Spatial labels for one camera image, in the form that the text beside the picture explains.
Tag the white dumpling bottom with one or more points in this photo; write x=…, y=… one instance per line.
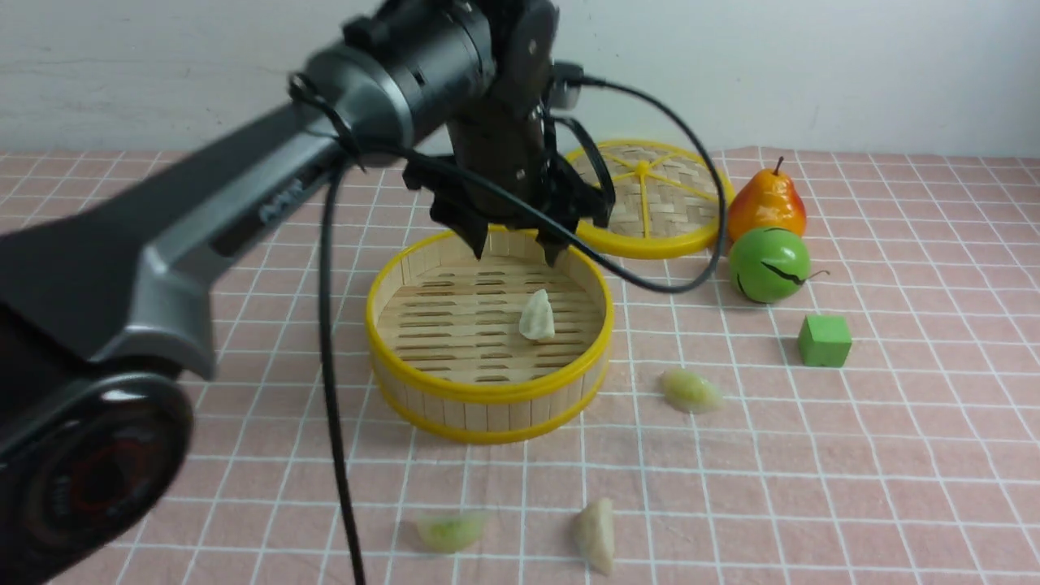
x=593, y=533

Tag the greenish dumpling bottom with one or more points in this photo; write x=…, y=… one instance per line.
x=451, y=533

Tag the pink grid tablecloth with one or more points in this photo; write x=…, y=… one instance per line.
x=915, y=463

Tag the greenish dumpling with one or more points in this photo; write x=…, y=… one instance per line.
x=451, y=533
x=689, y=392

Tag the white dumpling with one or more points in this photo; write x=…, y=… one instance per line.
x=537, y=320
x=593, y=533

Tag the bamboo steamer tray yellow rim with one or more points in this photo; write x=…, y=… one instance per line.
x=446, y=351

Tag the green foam cube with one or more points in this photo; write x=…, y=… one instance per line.
x=824, y=341

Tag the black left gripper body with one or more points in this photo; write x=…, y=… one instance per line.
x=521, y=157

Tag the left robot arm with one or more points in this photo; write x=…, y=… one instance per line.
x=102, y=310

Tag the orange yellow toy pear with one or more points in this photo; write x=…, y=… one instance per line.
x=768, y=200

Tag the green toy apple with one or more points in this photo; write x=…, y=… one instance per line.
x=768, y=265

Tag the woven bamboo steamer lid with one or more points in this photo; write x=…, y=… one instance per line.
x=666, y=202

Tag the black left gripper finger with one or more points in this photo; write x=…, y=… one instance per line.
x=554, y=242
x=472, y=228

